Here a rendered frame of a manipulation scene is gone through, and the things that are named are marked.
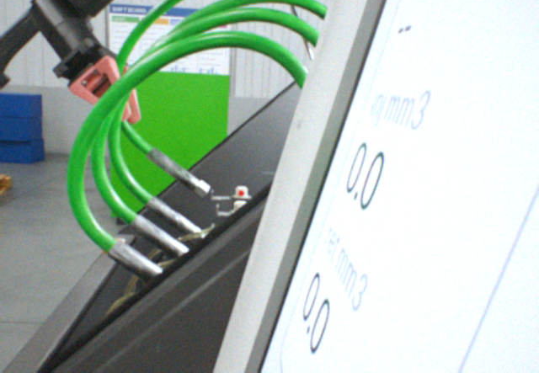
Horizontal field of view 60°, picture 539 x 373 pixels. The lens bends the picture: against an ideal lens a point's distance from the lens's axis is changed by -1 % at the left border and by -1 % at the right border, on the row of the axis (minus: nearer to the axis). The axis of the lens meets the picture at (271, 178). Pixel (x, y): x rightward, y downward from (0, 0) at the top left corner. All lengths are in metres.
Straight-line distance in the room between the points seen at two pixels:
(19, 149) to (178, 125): 3.45
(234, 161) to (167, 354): 0.66
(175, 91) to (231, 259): 3.63
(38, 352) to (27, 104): 6.32
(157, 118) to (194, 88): 0.39
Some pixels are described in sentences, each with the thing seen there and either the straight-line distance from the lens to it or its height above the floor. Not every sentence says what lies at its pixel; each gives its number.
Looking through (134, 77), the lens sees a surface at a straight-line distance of 0.41.
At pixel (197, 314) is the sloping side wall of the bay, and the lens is 0.33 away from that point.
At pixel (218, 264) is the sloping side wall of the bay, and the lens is 0.32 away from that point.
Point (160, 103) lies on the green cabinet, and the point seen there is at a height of 1.04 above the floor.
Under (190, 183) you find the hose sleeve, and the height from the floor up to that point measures 1.14.
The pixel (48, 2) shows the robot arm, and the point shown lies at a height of 1.37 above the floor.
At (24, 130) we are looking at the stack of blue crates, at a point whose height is 0.46.
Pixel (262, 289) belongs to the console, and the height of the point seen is 1.19.
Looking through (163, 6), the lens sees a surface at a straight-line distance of 0.65.
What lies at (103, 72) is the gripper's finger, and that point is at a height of 1.28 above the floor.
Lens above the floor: 1.29
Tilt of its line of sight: 12 degrees down
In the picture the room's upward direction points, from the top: 3 degrees clockwise
